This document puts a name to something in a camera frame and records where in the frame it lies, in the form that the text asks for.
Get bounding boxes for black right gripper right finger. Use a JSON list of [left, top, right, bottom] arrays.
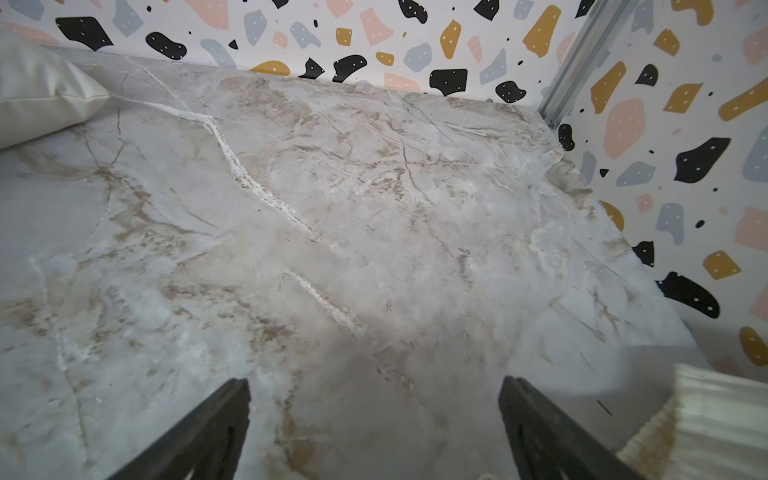
[[498, 376, 641, 480]]

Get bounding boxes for cream cloth bag far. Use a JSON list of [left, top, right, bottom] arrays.
[[1, 29, 111, 148]]

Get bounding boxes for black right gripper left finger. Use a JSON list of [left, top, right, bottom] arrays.
[[111, 379, 251, 479]]

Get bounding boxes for aluminium corner post right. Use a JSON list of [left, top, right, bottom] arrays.
[[538, 0, 639, 130]]

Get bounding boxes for cream cloth bag at right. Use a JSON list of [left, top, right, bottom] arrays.
[[617, 364, 767, 479]]

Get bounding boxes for cream cloth bag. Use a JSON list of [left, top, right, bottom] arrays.
[[617, 364, 767, 479], [1, 29, 111, 148]]

